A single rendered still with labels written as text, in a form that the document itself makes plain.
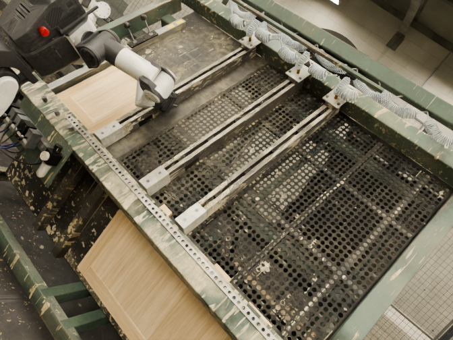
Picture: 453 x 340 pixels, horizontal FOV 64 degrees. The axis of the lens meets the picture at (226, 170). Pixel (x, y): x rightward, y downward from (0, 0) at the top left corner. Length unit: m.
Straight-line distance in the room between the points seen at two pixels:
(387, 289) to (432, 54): 5.85
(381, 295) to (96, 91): 1.72
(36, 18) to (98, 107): 0.64
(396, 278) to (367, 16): 6.00
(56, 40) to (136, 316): 1.29
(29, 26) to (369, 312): 1.66
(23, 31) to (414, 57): 6.24
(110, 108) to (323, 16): 5.63
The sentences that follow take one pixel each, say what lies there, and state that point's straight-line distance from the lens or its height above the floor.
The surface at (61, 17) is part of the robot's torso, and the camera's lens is 1.67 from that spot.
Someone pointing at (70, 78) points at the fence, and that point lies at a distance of 2.28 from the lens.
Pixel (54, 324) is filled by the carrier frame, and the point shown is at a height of 0.15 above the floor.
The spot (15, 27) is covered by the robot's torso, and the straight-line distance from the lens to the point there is 1.70.
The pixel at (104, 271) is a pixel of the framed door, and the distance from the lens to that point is 2.06.
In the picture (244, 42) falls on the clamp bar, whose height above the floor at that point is 1.76.
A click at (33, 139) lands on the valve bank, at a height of 0.73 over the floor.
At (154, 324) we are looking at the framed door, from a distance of 1.91.
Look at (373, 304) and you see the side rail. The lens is 1.57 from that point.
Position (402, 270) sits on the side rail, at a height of 1.34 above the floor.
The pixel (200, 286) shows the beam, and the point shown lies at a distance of 1.47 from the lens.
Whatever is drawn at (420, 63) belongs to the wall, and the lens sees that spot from 7.06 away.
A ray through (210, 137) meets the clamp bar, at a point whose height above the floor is 1.25.
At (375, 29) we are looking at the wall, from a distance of 7.16.
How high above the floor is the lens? 1.47
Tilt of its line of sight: 9 degrees down
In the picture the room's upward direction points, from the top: 38 degrees clockwise
